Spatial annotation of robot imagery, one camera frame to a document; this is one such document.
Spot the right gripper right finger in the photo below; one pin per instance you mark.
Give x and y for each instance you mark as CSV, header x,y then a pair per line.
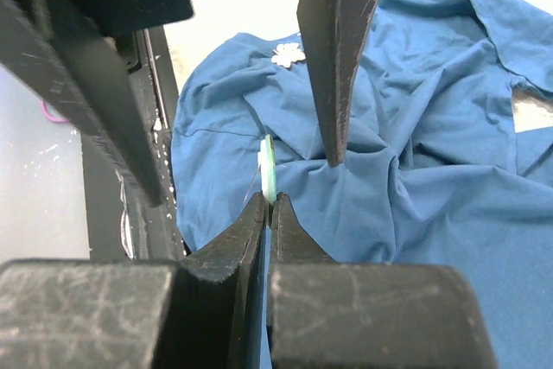
x,y
325,314

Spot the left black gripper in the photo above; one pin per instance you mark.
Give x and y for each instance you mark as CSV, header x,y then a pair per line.
x,y
55,48

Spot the round pale green brooch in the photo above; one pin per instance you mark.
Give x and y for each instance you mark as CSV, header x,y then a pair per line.
x,y
267,168

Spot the dark blue t-shirt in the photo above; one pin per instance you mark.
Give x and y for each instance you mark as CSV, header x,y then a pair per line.
x,y
435,171

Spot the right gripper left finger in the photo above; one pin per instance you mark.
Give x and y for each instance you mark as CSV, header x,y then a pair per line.
x,y
204,311

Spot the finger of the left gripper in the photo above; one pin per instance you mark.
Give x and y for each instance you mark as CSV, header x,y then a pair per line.
x,y
333,38

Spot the gold flower brooch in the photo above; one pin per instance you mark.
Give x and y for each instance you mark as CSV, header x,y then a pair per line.
x,y
286,54

